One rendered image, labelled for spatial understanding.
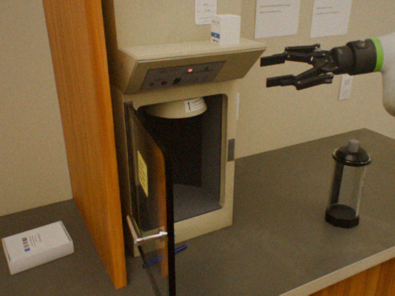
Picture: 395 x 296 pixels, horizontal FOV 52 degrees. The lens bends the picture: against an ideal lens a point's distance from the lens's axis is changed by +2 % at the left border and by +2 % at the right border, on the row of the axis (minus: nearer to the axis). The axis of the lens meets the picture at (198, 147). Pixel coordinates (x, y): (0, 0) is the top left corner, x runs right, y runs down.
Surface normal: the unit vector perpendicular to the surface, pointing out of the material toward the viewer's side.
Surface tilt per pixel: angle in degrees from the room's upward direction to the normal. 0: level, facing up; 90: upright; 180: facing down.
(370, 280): 90
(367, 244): 0
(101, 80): 90
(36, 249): 0
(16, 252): 0
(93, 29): 90
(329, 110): 90
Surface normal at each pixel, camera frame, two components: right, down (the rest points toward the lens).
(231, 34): 0.39, 0.37
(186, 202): 0.00, -0.91
